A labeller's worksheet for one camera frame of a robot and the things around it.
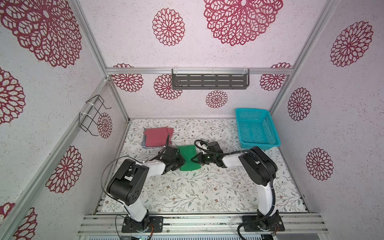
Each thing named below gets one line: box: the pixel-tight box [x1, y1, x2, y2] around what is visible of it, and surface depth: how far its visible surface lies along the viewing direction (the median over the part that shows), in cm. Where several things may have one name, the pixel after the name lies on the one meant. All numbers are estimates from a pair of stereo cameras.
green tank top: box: [177, 145, 202, 171], surface depth 96 cm
